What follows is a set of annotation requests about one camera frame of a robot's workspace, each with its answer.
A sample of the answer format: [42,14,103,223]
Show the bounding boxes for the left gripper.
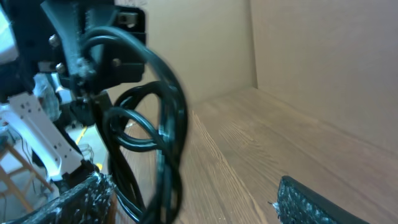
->
[9,0,146,96]

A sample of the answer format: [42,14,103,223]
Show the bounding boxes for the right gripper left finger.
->
[6,173,115,224]

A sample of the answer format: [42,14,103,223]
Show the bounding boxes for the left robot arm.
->
[1,0,146,187]

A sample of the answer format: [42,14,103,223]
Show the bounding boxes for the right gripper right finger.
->
[272,175,367,224]

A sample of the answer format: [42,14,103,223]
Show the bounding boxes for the black cable bundle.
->
[81,26,189,224]

